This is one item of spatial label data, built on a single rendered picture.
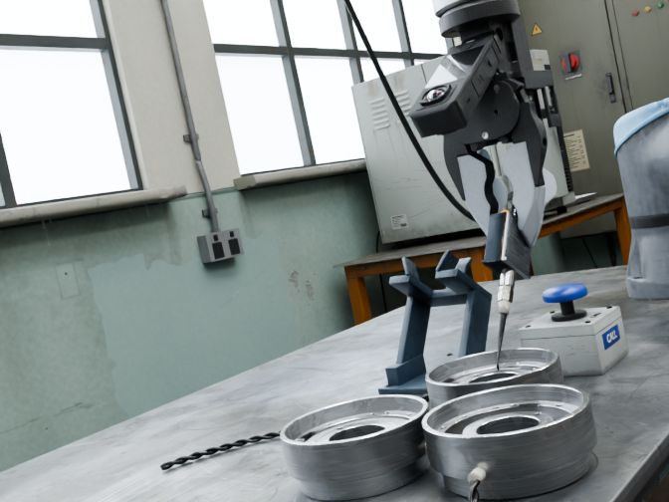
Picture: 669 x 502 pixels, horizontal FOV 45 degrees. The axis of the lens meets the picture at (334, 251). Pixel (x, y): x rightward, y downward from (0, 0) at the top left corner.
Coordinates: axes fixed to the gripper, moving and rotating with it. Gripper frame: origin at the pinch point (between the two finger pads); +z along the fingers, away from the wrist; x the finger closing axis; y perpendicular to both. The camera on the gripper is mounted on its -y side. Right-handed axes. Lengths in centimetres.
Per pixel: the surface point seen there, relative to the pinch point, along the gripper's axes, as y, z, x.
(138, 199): 74, -19, 154
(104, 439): -19.5, 12.9, 40.0
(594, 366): 0.8, 12.3, -5.1
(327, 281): 158, 20, 166
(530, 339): 0.5, 9.6, 0.4
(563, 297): 2.3, 6.4, -2.7
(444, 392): -15.1, 9.6, -0.4
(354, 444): -26.8, 9.3, -1.2
